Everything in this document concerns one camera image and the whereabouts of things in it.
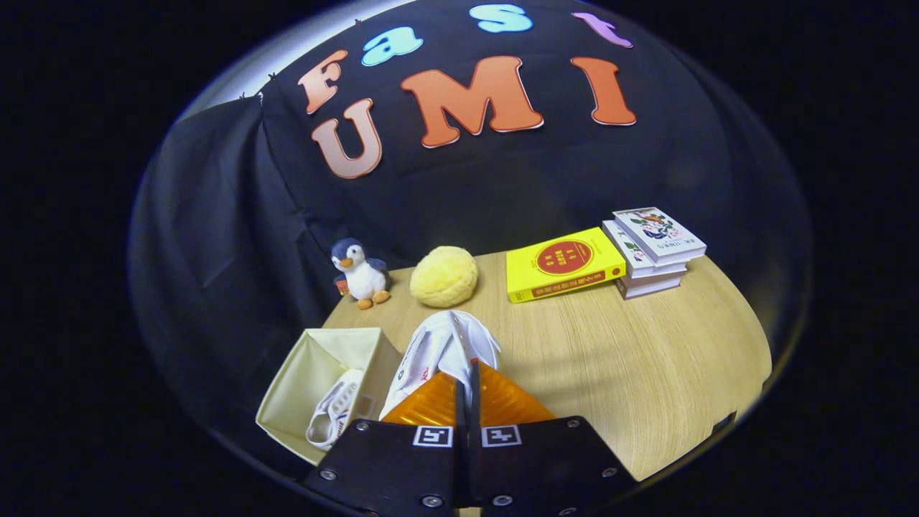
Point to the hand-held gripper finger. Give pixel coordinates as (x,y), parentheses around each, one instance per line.
(460,409)
(475,409)

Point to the white canvas shoe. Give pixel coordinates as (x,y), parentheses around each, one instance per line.
(334,413)
(438,348)

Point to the cream fabric storage box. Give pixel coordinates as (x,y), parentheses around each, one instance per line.
(305,380)

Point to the yellow round plush bun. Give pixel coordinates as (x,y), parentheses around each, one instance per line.
(444,276)

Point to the penguin plush toy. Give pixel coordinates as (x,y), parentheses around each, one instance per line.
(365,276)

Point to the yellow book with red circle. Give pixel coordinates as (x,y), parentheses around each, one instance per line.
(563,266)

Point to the white floral cover book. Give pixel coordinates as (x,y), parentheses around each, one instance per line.
(660,233)

